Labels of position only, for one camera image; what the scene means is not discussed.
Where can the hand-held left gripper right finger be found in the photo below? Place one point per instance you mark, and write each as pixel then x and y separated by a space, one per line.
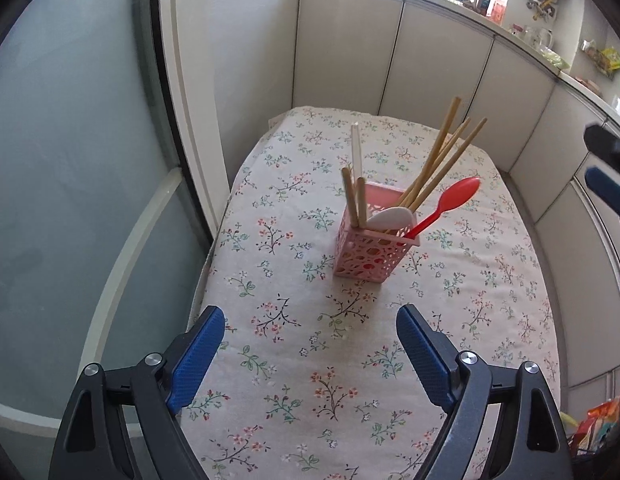
pixel 427 360

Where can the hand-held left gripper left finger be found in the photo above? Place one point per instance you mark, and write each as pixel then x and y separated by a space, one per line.
pixel 195 360

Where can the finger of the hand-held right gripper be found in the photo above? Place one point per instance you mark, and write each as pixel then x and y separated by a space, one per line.
pixel 610 147
pixel 612 195

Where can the pink perforated utensil holder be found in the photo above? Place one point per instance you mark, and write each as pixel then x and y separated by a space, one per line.
pixel 370 255

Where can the white rice paddle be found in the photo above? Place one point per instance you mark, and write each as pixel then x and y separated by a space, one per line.
pixel 390 217

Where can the wooden chopstick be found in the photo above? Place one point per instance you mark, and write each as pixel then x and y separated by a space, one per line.
pixel 452 142
pixel 362 200
pixel 440 135
pixel 351 195
pixel 460 152

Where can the red plastic spoon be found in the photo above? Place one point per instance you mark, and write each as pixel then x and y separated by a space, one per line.
pixel 460 193

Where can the white plastic chopsticks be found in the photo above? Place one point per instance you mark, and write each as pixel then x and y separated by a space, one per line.
pixel 356 152

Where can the yellow packet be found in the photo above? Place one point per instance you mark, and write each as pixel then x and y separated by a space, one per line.
pixel 611 59

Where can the green vegetables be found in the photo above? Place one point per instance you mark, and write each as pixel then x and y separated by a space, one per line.
pixel 555 57

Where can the floral tablecloth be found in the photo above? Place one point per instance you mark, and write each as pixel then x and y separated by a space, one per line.
pixel 315 340

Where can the red bottle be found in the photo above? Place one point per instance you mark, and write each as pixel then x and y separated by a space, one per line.
pixel 498 10

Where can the white kitchen base cabinets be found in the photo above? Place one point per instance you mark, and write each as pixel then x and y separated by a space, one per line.
pixel 440 70

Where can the dark bottle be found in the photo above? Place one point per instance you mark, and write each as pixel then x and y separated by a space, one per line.
pixel 484 2

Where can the frosted glass sliding door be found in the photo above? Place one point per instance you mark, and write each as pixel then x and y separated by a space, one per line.
pixel 65 185

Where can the wall pipe fittings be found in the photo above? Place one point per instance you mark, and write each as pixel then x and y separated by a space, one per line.
pixel 545 0

